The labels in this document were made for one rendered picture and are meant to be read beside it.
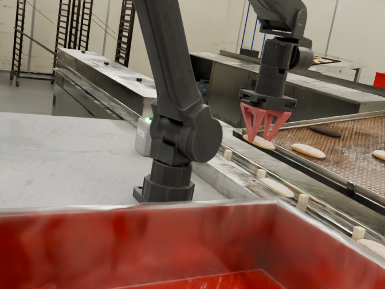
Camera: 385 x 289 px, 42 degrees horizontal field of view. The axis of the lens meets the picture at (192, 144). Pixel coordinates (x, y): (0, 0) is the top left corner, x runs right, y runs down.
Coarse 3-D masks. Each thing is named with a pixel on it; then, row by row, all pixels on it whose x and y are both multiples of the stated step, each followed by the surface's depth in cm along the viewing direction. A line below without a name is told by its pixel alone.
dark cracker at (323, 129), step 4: (312, 128) 130; (316, 128) 129; (320, 128) 128; (324, 128) 128; (328, 128) 128; (320, 132) 127; (324, 132) 126; (328, 132) 125; (332, 132) 125; (336, 132) 125; (332, 136) 124; (336, 136) 124; (340, 136) 124
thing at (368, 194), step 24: (312, 120) 136; (336, 120) 139; (360, 120) 140; (384, 120) 140; (312, 144) 118; (336, 144) 118; (384, 144) 119; (312, 168) 103; (336, 168) 103; (384, 168) 103; (360, 192) 91; (384, 192) 91
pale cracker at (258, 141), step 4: (244, 136) 105; (256, 136) 105; (248, 140) 103; (256, 140) 101; (260, 140) 101; (264, 140) 102; (256, 144) 101; (260, 144) 100; (264, 144) 100; (268, 144) 100; (272, 144) 100; (264, 148) 99; (268, 148) 99; (272, 148) 99
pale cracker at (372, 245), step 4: (360, 240) 76; (364, 240) 76; (368, 240) 76; (364, 244) 75; (368, 244) 74; (372, 244) 74; (376, 244) 75; (380, 244) 75; (368, 248) 74; (372, 248) 73; (376, 248) 73; (380, 248) 74; (384, 248) 74; (376, 252) 73; (380, 252) 72; (384, 252) 72; (380, 256) 72; (384, 256) 71
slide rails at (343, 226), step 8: (224, 152) 120; (232, 160) 114; (248, 168) 110; (256, 176) 105; (296, 200) 93; (312, 208) 90; (320, 216) 87; (328, 216) 87; (336, 224) 84; (344, 224) 84; (352, 232) 81
